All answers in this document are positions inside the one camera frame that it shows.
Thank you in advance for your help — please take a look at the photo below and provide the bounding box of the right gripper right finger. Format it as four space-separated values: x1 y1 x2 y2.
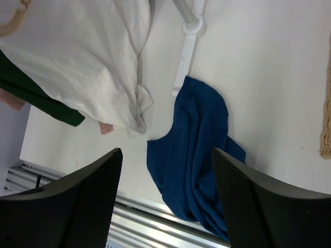
212 148 330 247

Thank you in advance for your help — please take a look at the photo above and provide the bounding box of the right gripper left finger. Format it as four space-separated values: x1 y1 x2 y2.
1 148 123 247

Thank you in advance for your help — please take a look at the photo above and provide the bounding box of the blue t shirt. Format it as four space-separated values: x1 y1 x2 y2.
146 76 246 240

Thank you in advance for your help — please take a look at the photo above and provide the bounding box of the wooden hanger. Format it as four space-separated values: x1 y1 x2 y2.
1 0 31 37

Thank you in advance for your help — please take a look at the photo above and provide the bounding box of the pink shirt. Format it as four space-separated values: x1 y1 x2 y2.
1 89 113 135

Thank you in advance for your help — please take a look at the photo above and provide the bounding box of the green and white shirt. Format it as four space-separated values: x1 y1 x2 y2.
1 1 153 136

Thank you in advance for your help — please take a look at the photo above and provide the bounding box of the wicker basket with liner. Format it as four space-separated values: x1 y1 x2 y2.
319 33 331 161

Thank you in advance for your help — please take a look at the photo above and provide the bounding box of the metal clothes rack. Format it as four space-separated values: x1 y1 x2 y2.
172 0 207 97

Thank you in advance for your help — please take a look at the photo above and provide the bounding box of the aluminium mounting rail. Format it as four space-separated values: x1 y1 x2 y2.
1 162 230 247

